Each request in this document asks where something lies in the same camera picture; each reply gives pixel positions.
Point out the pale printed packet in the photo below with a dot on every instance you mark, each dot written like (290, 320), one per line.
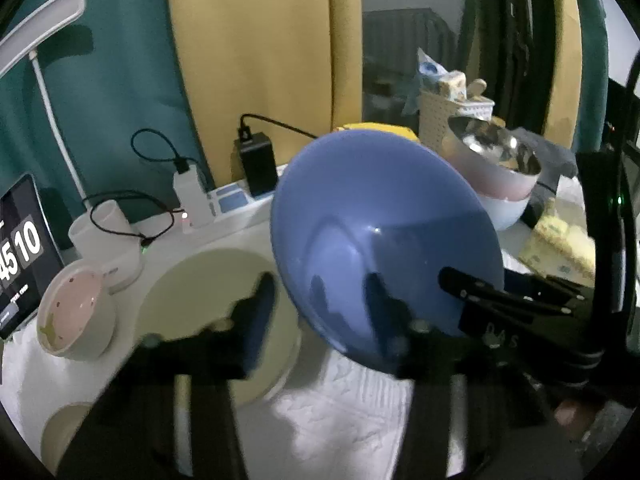
(452, 85)

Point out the teal curtain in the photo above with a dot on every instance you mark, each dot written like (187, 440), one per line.
(125, 60)
(590, 60)

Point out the wooden spoon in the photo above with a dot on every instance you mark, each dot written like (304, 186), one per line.
(477, 87)

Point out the pink dotted bowl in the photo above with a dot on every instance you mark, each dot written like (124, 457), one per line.
(70, 300)

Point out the steel-lined pink bowl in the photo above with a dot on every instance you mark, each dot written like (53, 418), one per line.
(490, 145)

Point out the yellow packet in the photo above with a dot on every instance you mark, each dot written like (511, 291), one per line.
(395, 131)

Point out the white slotted basket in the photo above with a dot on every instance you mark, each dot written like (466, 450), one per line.
(435, 120)

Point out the beige plate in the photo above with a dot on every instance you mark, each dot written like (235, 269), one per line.
(62, 435)

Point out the person's right hand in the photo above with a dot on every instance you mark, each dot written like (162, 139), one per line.
(570, 416)

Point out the white charger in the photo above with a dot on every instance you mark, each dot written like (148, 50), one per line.
(192, 195)

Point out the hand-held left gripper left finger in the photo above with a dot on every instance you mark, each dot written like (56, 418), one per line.
(257, 320)

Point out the yellow tissue box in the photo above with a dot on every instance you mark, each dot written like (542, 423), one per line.
(555, 240)

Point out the cream bowl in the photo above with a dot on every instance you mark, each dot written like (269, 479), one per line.
(200, 290)

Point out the white power strip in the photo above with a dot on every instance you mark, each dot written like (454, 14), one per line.
(232, 201)

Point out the tablet showing clock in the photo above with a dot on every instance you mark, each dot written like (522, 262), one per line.
(25, 260)

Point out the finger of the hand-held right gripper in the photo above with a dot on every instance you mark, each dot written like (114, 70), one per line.
(545, 280)
(480, 290)

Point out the yellow curtain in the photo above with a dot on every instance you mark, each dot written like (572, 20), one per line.
(260, 60)
(560, 60)

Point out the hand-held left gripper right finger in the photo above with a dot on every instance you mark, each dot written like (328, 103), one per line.
(385, 310)

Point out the black charger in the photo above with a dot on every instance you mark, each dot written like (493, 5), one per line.
(257, 165)

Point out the light blue bowl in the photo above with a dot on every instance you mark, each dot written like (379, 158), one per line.
(500, 212)

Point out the white desk lamp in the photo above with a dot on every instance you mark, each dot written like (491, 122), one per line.
(107, 250)

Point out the large blue bowl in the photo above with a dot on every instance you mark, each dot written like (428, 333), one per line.
(350, 210)

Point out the grey cloth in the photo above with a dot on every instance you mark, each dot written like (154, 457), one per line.
(555, 152)

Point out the white textured tablecloth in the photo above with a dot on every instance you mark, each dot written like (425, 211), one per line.
(340, 410)

